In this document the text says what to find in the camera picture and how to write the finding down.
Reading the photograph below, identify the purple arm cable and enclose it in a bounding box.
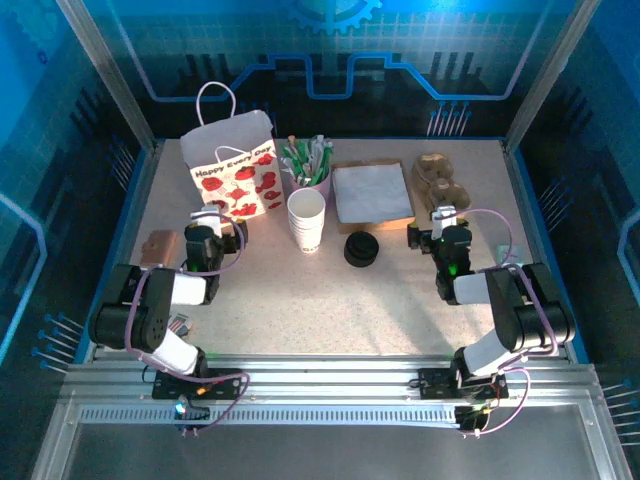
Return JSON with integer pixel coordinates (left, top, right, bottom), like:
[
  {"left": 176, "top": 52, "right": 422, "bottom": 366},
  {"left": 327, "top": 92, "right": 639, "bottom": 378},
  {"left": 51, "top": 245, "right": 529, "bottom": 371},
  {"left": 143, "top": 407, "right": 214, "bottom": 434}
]
[
  {"left": 439, "top": 208, "right": 561, "bottom": 437},
  {"left": 124, "top": 212, "right": 251, "bottom": 436}
]

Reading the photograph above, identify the slotted grey cable duct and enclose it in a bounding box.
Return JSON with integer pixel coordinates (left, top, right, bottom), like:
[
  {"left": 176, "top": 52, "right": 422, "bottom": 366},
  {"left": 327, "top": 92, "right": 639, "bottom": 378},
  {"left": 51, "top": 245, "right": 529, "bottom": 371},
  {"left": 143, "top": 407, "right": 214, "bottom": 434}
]
[{"left": 79, "top": 405, "right": 461, "bottom": 427}]

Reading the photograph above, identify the stack of white paper cups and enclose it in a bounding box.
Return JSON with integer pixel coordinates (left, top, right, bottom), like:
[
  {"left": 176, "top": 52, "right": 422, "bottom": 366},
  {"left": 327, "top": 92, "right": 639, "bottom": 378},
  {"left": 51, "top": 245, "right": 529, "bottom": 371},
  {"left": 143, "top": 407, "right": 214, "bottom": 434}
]
[{"left": 286, "top": 188, "right": 327, "bottom": 255}]

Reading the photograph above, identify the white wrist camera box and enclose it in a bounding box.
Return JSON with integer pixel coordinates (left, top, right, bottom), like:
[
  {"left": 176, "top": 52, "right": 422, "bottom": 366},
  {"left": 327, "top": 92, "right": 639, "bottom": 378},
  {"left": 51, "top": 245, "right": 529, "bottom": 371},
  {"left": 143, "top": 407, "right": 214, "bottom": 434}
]
[
  {"left": 189, "top": 210, "right": 224, "bottom": 240},
  {"left": 432, "top": 204, "right": 459, "bottom": 240}
]

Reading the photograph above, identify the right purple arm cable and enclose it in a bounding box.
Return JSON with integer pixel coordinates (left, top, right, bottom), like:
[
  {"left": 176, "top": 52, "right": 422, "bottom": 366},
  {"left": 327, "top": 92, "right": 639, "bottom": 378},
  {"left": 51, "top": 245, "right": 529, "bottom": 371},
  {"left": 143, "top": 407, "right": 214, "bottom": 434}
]
[{"left": 439, "top": 208, "right": 561, "bottom": 437}]

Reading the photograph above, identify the stack of white napkins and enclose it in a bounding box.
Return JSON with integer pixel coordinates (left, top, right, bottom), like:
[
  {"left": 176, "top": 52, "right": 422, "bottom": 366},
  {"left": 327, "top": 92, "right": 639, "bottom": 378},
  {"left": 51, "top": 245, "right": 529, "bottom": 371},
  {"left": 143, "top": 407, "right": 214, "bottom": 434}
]
[
  {"left": 332, "top": 162, "right": 414, "bottom": 225},
  {"left": 330, "top": 158, "right": 417, "bottom": 235}
]

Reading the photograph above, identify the aluminium rail frame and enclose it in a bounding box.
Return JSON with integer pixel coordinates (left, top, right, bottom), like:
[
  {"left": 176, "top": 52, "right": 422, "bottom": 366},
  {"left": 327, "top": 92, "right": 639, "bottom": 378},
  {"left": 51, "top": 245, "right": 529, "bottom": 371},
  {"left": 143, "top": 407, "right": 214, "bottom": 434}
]
[{"left": 29, "top": 349, "right": 634, "bottom": 480}]

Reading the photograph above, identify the small black circuit board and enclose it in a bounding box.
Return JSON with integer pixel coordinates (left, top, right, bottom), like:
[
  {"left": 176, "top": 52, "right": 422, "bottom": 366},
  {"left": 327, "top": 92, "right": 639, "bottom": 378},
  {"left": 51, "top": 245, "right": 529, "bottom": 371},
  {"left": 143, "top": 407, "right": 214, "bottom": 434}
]
[
  {"left": 455, "top": 404, "right": 494, "bottom": 435},
  {"left": 172, "top": 397, "right": 211, "bottom": 432}
]

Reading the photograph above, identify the stack of pulp cup carriers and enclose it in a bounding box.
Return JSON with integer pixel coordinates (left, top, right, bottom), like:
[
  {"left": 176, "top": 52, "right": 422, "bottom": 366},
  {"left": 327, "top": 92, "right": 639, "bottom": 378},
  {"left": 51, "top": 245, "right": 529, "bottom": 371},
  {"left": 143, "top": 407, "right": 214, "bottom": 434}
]
[{"left": 412, "top": 152, "right": 472, "bottom": 211}]

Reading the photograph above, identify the stack of black cup lids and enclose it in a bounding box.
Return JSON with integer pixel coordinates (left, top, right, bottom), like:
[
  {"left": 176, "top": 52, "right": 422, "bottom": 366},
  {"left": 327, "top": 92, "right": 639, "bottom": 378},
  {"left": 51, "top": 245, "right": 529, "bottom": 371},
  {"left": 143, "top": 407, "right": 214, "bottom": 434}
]
[{"left": 343, "top": 230, "right": 380, "bottom": 267}]

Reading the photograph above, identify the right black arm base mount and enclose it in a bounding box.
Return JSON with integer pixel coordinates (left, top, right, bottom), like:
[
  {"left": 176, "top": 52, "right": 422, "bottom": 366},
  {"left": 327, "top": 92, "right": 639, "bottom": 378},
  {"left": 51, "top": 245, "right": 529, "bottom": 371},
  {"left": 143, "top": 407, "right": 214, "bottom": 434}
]
[{"left": 418, "top": 367, "right": 510, "bottom": 401}]

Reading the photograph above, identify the pink plastic straw cup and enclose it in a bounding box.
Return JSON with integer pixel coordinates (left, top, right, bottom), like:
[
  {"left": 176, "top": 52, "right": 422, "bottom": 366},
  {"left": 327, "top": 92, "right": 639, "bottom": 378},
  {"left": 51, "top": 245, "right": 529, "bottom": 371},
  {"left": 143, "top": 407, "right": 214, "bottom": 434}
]
[{"left": 290, "top": 167, "right": 332, "bottom": 201}]

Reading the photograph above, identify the small teal alarm clock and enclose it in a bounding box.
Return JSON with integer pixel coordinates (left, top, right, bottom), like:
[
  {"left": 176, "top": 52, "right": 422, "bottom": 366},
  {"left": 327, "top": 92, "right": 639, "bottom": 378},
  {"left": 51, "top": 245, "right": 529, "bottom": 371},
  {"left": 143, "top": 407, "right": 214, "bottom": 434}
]
[{"left": 494, "top": 244, "right": 525, "bottom": 266}]

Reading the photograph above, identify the small brown leather wallet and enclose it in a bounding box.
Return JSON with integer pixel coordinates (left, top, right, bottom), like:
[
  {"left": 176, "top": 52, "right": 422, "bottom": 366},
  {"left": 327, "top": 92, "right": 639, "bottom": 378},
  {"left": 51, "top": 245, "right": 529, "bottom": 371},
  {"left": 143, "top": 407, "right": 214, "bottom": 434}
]
[{"left": 141, "top": 229, "right": 180, "bottom": 265}]

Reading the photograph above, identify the aluminium enclosure post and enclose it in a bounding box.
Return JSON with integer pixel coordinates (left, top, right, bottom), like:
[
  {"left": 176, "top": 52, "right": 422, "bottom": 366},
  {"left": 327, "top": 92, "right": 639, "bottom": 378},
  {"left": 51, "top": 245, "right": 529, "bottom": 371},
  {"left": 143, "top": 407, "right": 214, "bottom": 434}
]
[
  {"left": 54, "top": 0, "right": 164, "bottom": 151},
  {"left": 502, "top": 0, "right": 599, "bottom": 151}
]

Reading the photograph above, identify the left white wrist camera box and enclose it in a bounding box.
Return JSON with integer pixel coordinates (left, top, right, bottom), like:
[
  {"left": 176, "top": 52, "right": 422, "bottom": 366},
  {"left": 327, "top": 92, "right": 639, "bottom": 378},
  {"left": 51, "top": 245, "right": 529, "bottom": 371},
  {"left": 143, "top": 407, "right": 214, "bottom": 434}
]
[{"left": 189, "top": 210, "right": 224, "bottom": 240}]

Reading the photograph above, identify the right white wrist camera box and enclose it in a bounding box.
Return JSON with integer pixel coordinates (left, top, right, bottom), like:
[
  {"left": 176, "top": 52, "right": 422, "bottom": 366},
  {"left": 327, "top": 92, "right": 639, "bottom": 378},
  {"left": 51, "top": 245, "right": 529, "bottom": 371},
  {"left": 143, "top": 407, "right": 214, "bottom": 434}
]
[{"left": 432, "top": 204, "right": 459, "bottom": 240}]

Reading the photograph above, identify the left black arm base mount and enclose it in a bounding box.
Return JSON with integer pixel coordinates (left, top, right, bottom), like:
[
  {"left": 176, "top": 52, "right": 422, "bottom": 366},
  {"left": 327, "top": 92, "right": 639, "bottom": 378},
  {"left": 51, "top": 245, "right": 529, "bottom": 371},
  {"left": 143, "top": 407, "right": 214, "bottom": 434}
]
[{"left": 152, "top": 367, "right": 244, "bottom": 400}]

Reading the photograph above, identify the green white wrapped straw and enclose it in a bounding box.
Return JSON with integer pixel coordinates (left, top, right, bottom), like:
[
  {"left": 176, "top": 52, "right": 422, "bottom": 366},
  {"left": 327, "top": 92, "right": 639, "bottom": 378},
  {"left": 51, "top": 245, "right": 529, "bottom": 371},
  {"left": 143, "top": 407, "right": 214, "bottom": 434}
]
[
  {"left": 299, "top": 139, "right": 314, "bottom": 184},
  {"left": 278, "top": 143, "right": 301, "bottom": 177},
  {"left": 310, "top": 133, "right": 326, "bottom": 181},
  {"left": 319, "top": 139, "right": 335, "bottom": 184}
]

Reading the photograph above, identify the brown paper wrapped stirrer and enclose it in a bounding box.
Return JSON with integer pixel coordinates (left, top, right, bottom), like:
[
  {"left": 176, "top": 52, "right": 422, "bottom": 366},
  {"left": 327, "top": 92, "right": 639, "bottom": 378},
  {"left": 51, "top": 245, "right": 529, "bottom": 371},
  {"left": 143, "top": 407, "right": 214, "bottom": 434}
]
[{"left": 287, "top": 134, "right": 304, "bottom": 176}]

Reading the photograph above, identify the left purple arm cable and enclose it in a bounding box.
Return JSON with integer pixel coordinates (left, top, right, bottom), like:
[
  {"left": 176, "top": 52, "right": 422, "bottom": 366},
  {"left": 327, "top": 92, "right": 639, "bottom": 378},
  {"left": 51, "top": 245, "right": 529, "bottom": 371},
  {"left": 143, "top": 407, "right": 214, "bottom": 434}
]
[{"left": 124, "top": 212, "right": 251, "bottom": 436}]

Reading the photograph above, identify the striped printed snack packet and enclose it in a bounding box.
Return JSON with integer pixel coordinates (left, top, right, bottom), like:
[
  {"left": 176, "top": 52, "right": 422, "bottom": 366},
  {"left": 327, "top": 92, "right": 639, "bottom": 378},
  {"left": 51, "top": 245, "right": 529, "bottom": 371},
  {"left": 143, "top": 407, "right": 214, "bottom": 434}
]
[{"left": 167, "top": 313, "right": 194, "bottom": 337}]

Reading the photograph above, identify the white red printed paper bag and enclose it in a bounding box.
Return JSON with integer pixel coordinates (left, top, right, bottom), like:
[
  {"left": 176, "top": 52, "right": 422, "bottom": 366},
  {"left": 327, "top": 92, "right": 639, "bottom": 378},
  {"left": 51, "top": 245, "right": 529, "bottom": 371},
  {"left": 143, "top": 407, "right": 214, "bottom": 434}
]
[{"left": 179, "top": 82, "right": 286, "bottom": 229}]

